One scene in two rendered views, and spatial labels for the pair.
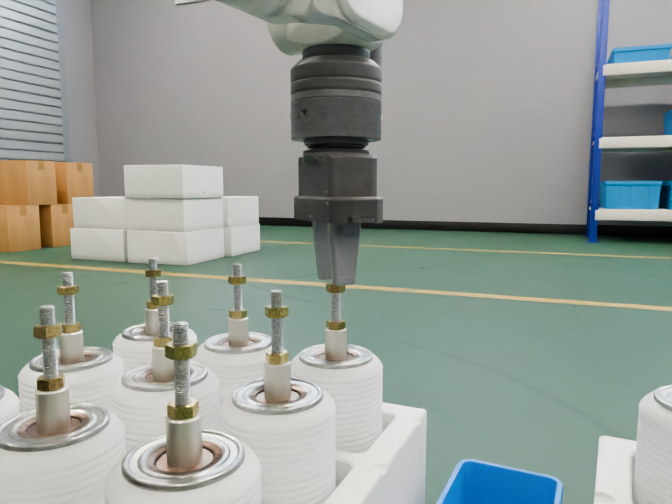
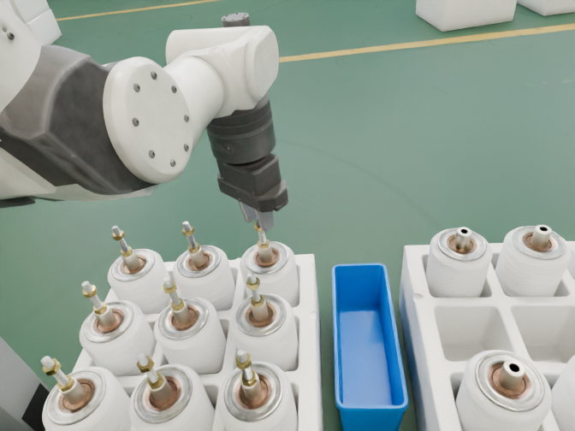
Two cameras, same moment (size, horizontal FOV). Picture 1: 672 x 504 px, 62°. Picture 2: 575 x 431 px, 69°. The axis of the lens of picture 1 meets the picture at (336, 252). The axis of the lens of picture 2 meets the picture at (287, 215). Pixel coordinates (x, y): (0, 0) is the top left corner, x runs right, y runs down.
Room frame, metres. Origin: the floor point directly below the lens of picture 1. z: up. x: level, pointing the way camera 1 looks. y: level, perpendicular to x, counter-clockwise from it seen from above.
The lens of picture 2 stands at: (0.06, 0.11, 0.75)
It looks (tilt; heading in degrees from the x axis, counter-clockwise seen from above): 39 degrees down; 343
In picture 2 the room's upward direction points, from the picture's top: 8 degrees counter-clockwise
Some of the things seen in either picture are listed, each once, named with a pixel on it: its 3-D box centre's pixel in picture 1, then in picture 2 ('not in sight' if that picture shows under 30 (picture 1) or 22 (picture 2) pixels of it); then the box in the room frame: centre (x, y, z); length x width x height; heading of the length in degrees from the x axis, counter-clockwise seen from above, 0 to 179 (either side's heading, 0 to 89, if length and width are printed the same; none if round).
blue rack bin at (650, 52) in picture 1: (636, 60); not in sight; (4.39, -2.29, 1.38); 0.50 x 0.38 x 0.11; 159
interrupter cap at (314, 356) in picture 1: (335, 356); (266, 257); (0.55, 0.00, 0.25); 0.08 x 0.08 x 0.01
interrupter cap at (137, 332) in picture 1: (155, 332); (133, 265); (0.65, 0.22, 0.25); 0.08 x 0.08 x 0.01
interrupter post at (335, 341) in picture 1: (335, 344); (265, 252); (0.55, 0.00, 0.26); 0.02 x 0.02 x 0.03
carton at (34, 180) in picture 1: (25, 182); not in sight; (3.88, 2.14, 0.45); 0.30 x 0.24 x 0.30; 70
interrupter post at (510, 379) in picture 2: not in sight; (511, 374); (0.22, -0.19, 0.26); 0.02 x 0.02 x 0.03
